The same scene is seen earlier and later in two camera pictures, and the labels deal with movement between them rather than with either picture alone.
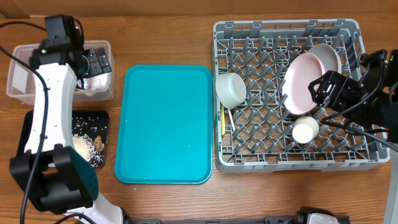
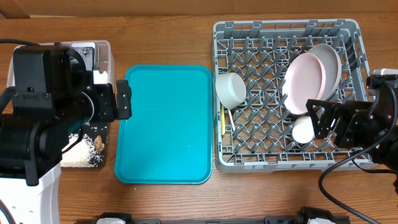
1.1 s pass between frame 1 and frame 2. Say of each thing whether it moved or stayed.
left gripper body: moved
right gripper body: moved
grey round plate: stayed
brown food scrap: stayed
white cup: stayed
